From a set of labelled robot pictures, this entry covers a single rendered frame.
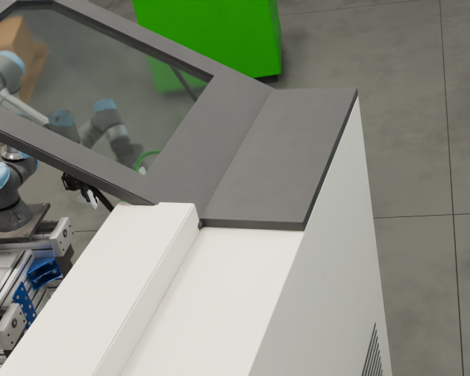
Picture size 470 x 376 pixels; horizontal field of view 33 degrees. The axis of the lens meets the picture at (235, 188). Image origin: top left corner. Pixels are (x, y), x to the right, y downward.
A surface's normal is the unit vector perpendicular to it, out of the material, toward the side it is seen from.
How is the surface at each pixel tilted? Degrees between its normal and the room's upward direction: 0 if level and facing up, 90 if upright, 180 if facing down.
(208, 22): 90
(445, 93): 0
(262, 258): 0
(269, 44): 90
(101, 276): 0
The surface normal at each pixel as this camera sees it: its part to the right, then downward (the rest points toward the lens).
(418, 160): -0.19, -0.82
